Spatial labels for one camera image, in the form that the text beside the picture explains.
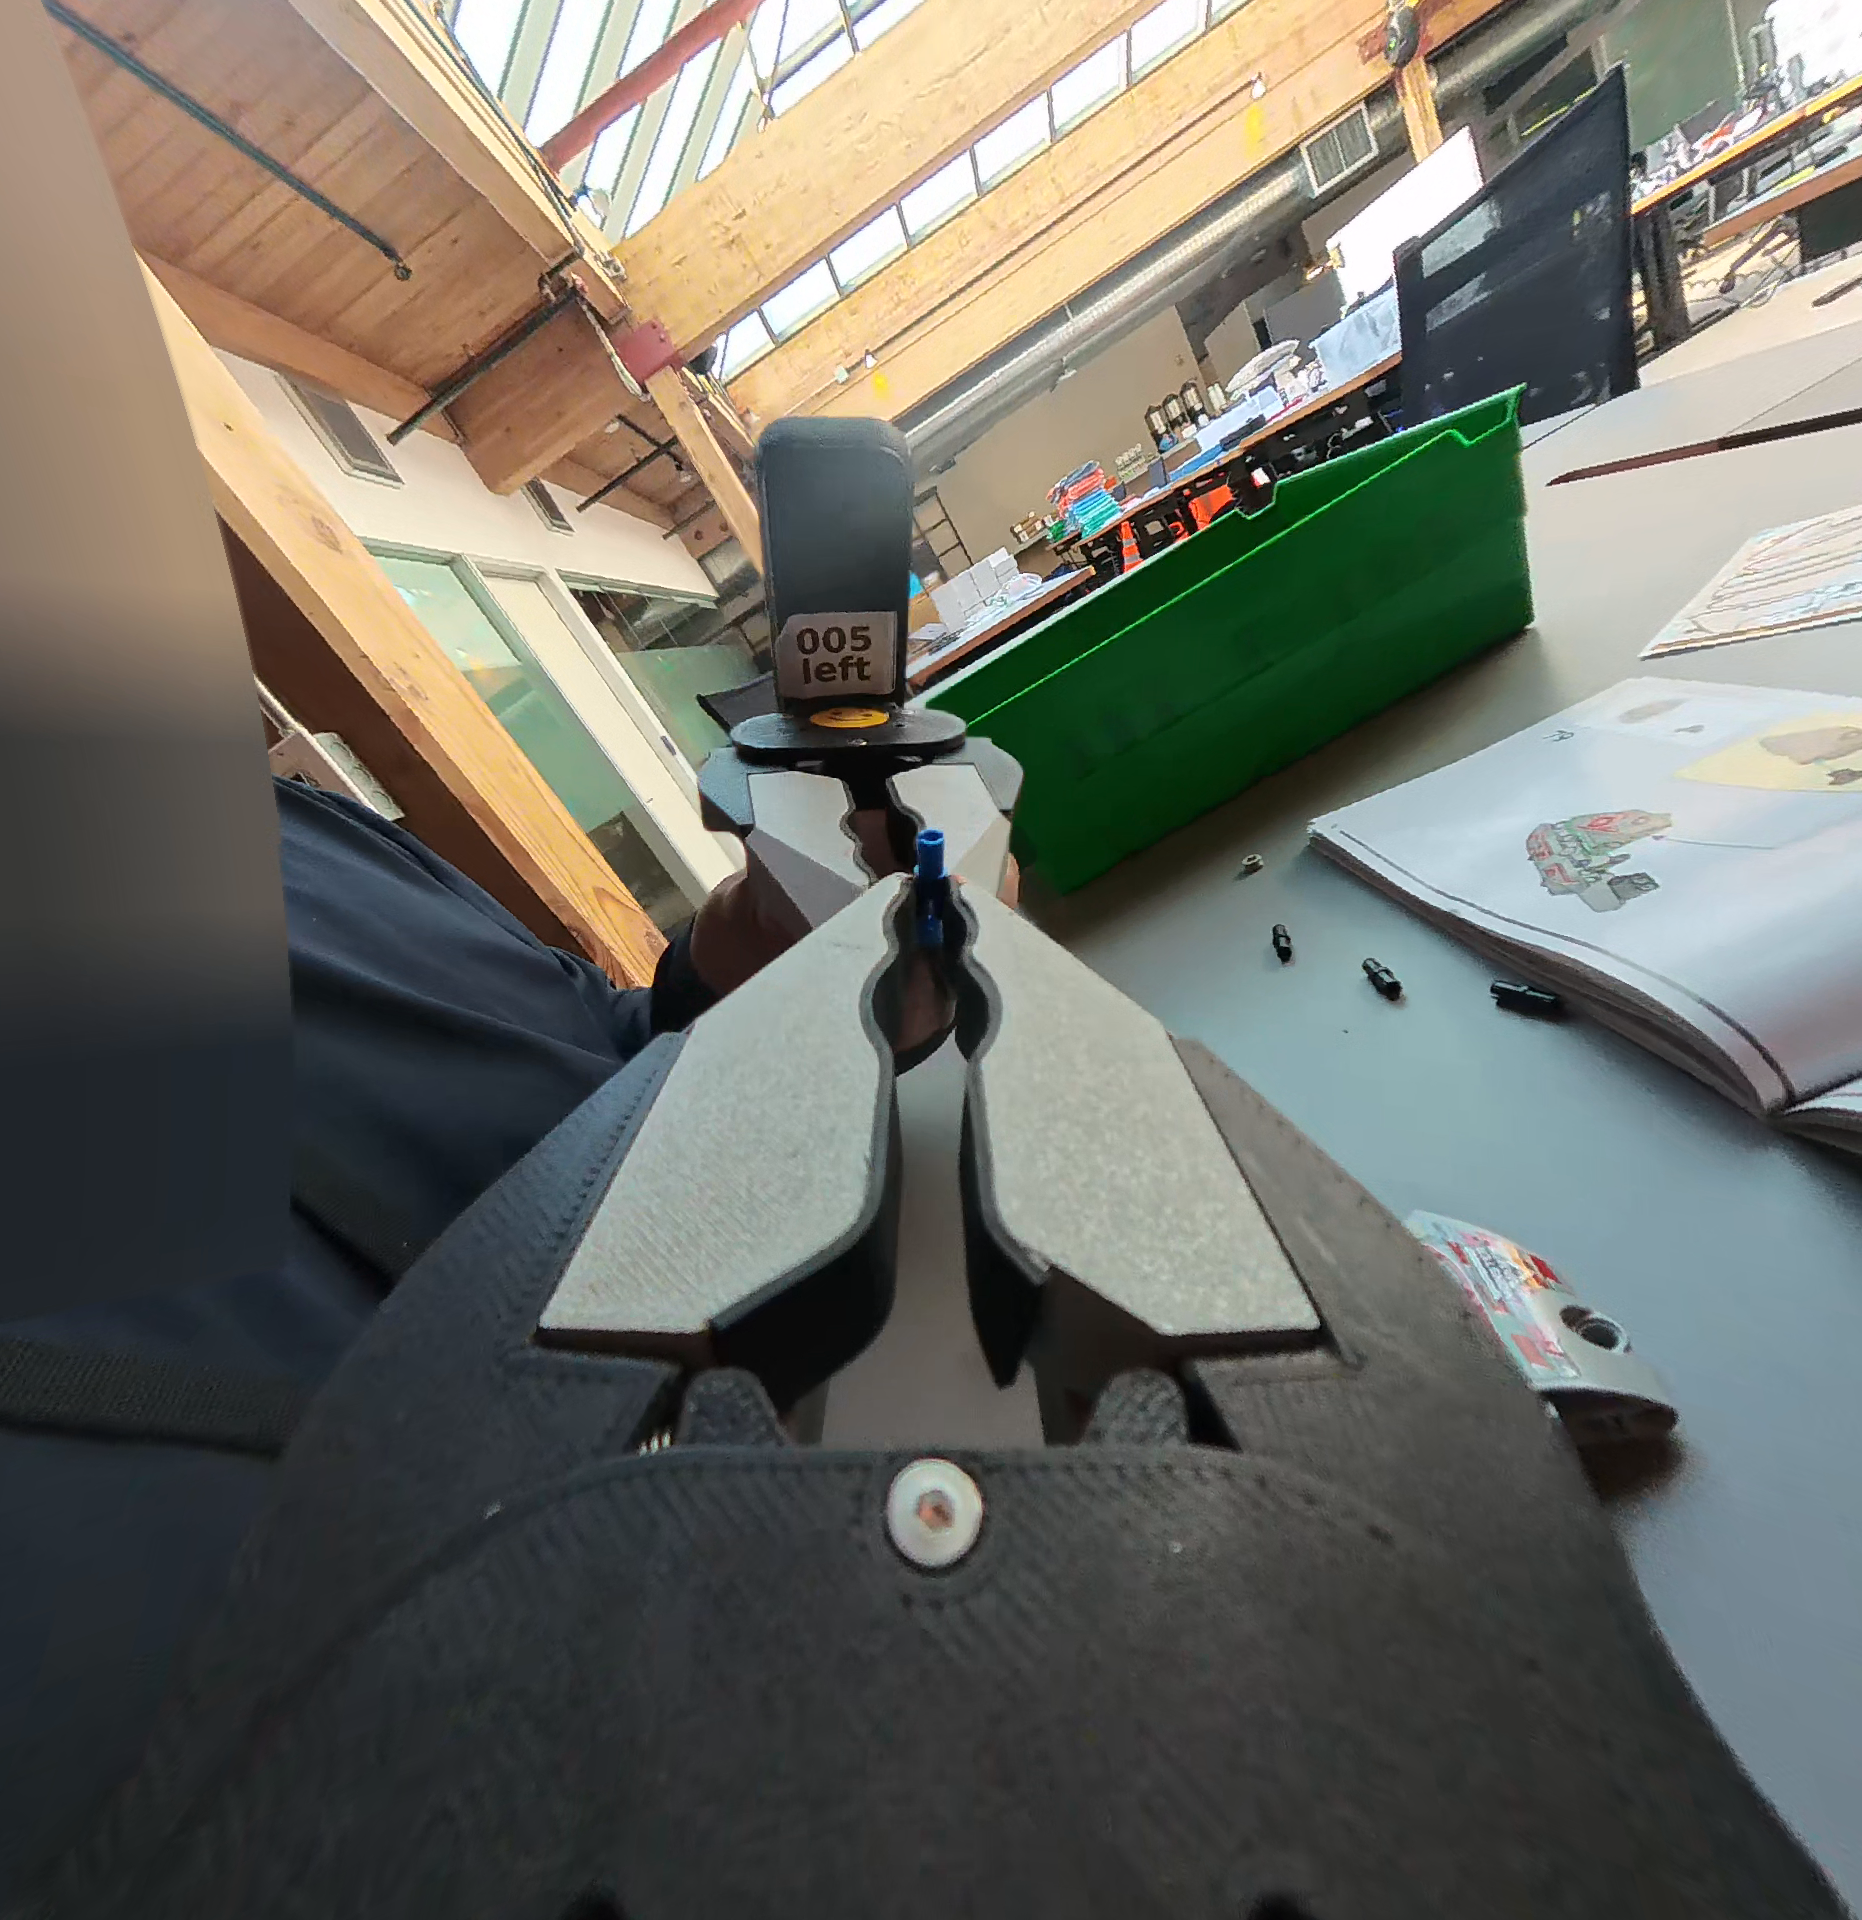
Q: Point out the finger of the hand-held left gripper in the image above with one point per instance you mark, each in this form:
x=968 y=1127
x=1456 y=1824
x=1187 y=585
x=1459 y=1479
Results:
x=797 y=842
x=970 y=825

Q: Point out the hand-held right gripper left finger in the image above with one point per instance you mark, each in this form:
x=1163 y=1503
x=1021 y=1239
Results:
x=737 y=1155

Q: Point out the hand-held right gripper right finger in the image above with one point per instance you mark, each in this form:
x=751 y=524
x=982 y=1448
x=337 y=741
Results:
x=1126 y=1171

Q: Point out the blue lego pin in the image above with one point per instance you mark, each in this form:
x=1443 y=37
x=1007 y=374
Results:
x=935 y=880

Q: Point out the person's left forearm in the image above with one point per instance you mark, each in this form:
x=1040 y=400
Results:
x=467 y=961

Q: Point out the grey lego panel red stickers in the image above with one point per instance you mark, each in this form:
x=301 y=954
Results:
x=1563 y=1334

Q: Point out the open lego instruction booklet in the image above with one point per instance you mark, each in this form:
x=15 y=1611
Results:
x=1651 y=901

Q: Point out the person's left hand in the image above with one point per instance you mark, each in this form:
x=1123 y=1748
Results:
x=728 y=945

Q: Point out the glass door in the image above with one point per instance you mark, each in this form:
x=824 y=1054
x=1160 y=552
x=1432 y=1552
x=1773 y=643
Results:
x=572 y=706

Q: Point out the green plastic bin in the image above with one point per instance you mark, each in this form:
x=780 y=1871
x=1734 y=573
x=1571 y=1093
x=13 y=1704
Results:
x=1247 y=660

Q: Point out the long wooden workbench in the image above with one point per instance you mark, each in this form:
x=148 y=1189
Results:
x=1158 y=510

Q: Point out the thin printed leaflet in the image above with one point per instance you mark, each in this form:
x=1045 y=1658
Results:
x=1773 y=585

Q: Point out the wooden desk with equipment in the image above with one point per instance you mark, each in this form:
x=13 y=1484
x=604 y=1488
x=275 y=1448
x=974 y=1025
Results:
x=1756 y=180

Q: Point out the silver ventilation duct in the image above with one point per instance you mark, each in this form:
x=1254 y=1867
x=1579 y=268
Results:
x=1142 y=287

